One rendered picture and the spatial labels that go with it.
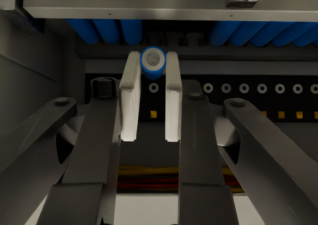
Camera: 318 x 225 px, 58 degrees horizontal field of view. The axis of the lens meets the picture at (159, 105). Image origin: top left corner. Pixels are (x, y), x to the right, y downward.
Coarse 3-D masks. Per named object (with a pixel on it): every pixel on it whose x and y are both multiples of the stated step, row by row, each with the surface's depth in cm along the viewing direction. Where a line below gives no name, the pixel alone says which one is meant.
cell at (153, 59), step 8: (152, 48) 19; (160, 48) 19; (144, 56) 19; (152, 56) 19; (160, 56) 19; (144, 64) 19; (152, 64) 19; (160, 64) 19; (144, 72) 21; (152, 72) 19; (160, 72) 20
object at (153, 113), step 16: (144, 80) 32; (160, 80) 32; (208, 80) 33; (224, 80) 33; (240, 80) 33; (256, 80) 33; (272, 80) 33; (288, 80) 33; (304, 80) 33; (144, 96) 32; (160, 96) 32; (208, 96) 32; (224, 96) 32; (240, 96) 33; (256, 96) 33; (272, 96) 33; (288, 96) 33; (304, 96) 33; (144, 112) 32; (160, 112) 32; (272, 112) 32; (288, 112) 32; (304, 112) 32
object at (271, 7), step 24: (24, 0) 18; (48, 0) 18; (72, 0) 18; (96, 0) 18; (120, 0) 18; (144, 0) 19; (168, 0) 19; (192, 0) 19; (216, 0) 19; (264, 0) 19; (288, 0) 19; (312, 0) 19
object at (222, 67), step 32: (0, 0) 18; (0, 32) 20; (32, 32) 22; (64, 32) 30; (192, 32) 30; (32, 64) 25; (96, 64) 32; (192, 64) 32; (224, 64) 32; (256, 64) 32; (288, 64) 32
